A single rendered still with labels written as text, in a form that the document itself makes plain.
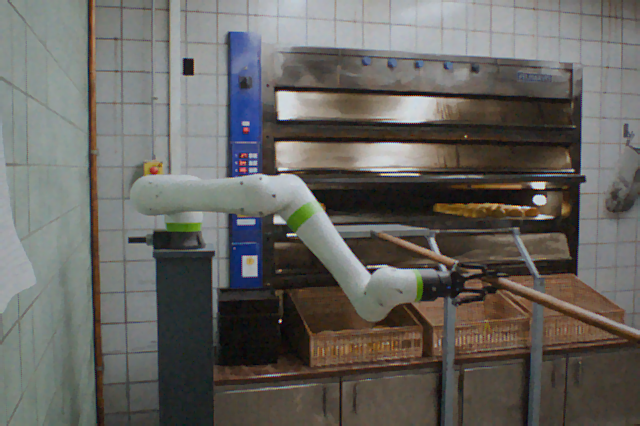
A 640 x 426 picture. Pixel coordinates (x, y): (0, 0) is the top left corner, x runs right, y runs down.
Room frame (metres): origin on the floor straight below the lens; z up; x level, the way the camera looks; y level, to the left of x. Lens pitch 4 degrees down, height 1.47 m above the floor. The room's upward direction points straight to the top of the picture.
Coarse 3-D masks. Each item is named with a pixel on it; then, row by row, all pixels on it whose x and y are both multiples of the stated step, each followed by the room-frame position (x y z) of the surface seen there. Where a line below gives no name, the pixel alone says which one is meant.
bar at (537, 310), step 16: (432, 240) 3.01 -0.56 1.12; (528, 256) 3.06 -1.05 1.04; (544, 288) 2.95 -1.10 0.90; (448, 304) 2.81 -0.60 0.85; (448, 320) 2.81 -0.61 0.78; (448, 336) 2.81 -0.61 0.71; (448, 352) 2.81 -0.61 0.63; (448, 368) 2.81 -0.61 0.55; (448, 384) 2.81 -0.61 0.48; (448, 400) 2.81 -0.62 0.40; (448, 416) 2.81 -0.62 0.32; (528, 416) 2.97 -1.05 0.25
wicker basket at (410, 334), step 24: (312, 288) 3.22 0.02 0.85; (336, 288) 3.26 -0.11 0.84; (288, 312) 3.15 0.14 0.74; (312, 312) 3.19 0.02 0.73; (336, 312) 3.23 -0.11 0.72; (408, 312) 3.03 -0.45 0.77; (312, 336) 2.75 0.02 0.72; (336, 336) 2.78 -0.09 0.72; (360, 336) 2.81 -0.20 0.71; (384, 336) 2.84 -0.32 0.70; (408, 336) 2.87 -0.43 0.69; (312, 360) 2.75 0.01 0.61; (336, 360) 2.80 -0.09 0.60; (360, 360) 2.81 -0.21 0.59; (384, 360) 2.84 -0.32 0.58
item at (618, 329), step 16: (384, 240) 2.62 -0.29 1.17; (400, 240) 2.49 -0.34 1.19; (432, 256) 2.19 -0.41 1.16; (464, 272) 1.98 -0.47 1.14; (512, 288) 1.72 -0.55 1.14; (528, 288) 1.67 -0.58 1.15; (544, 304) 1.58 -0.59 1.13; (560, 304) 1.52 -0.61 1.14; (592, 320) 1.40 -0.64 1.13; (608, 320) 1.36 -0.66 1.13; (624, 336) 1.30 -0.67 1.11
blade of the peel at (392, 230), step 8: (344, 232) 2.74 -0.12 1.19; (352, 232) 2.75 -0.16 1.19; (360, 232) 2.76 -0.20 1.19; (368, 232) 2.77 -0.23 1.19; (384, 232) 2.80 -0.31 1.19; (392, 232) 2.81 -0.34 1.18; (400, 232) 2.82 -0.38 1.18; (408, 232) 2.83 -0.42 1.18; (416, 232) 2.84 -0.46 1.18; (424, 232) 2.85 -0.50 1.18
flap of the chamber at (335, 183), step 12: (312, 180) 3.11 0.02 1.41; (324, 180) 3.12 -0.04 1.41; (336, 180) 3.14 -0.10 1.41; (348, 180) 3.16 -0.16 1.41; (360, 180) 3.18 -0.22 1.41; (372, 180) 3.19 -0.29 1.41; (384, 180) 3.21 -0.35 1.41; (396, 180) 3.23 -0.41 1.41; (408, 180) 3.25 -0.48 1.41; (420, 180) 3.26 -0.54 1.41; (432, 180) 3.28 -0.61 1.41; (444, 180) 3.30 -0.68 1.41; (456, 180) 3.32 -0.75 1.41; (468, 180) 3.34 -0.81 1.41; (480, 180) 3.36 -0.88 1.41; (492, 180) 3.38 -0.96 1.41; (504, 180) 3.40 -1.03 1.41; (516, 180) 3.42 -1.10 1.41; (528, 180) 3.44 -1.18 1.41; (540, 180) 3.46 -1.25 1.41; (552, 180) 3.48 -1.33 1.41; (564, 180) 3.51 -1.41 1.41; (576, 180) 3.53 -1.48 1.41
